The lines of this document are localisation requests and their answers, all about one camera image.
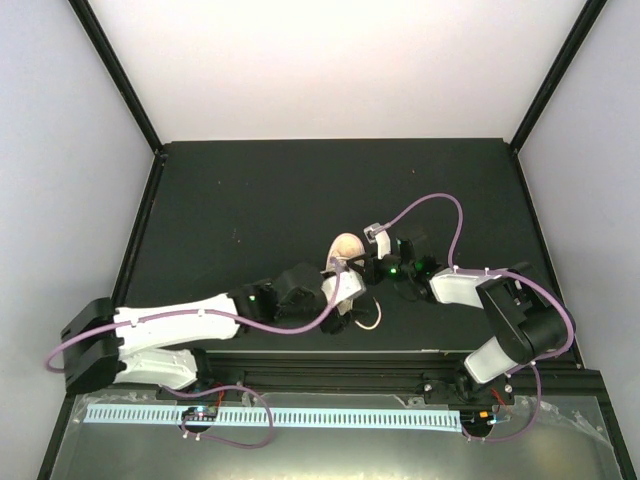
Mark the white slotted cable duct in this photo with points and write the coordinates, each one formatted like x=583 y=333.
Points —
x=289 y=417

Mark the right small circuit board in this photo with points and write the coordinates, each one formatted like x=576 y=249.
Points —
x=483 y=418

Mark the white shoelace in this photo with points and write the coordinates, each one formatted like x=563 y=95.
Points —
x=367 y=314

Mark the black frame post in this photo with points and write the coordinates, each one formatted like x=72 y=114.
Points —
x=570 y=47
x=91 y=25

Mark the beige lace sneaker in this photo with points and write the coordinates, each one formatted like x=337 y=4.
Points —
x=344 y=247

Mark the right black frame post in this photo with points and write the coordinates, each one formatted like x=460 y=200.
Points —
x=570 y=47

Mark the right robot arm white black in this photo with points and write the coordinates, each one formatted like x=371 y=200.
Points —
x=527 y=322

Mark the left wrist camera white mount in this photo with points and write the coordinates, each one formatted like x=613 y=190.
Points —
x=344 y=288

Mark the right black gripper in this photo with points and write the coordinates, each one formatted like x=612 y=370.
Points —
x=371 y=273

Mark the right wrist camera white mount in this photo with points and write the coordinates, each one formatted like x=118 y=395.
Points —
x=377 y=235

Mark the left black frame post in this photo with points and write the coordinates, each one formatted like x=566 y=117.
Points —
x=91 y=25

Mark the left small circuit board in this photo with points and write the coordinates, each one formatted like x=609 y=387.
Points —
x=200 y=413

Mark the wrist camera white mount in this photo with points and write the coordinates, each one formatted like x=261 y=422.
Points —
x=344 y=288
x=377 y=235

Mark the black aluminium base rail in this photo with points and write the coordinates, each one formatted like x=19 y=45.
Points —
x=440 y=378

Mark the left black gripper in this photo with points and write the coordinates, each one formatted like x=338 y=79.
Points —
x=335 y=320

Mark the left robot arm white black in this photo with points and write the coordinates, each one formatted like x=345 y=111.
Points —
x=105 y=344

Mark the small circuit board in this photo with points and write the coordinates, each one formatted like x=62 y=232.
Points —
x=200 y=413
x=483 y=418

